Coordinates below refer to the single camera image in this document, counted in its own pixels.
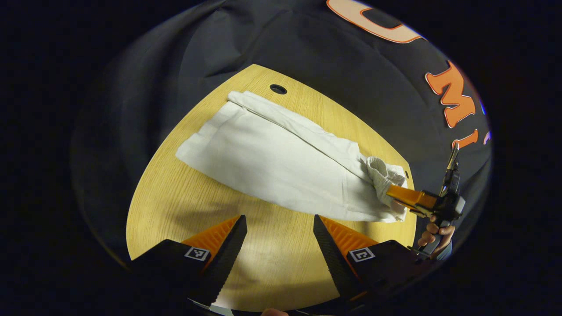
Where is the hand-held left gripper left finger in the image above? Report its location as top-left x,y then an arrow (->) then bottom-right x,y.
129,215 -> 248,308

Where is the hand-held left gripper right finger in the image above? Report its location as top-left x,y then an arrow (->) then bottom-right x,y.
313,214 -> 436,303

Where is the black backdrop cloth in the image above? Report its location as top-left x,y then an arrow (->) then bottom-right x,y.
72,0 -> 492,264

